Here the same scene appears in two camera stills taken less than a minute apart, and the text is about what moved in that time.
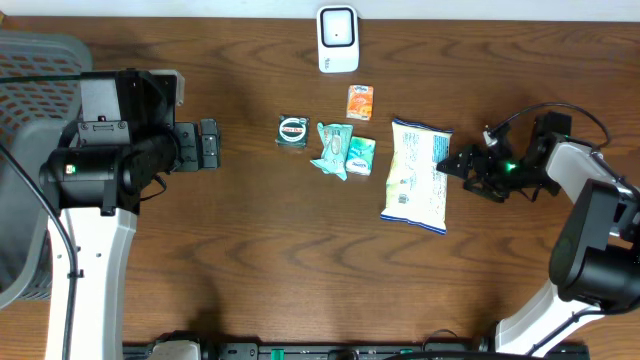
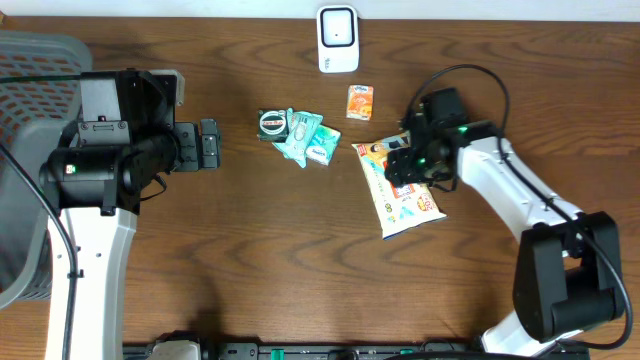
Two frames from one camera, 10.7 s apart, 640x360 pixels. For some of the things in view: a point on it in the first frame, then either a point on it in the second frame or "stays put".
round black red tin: [293, 131] to [272, 125]
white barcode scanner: [338, 38] stays put
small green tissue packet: [360, 156] to [323, 145]
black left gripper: [188, 138] stays put
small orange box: [360, 102] stays put
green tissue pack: [335, 142] to [302, 128]
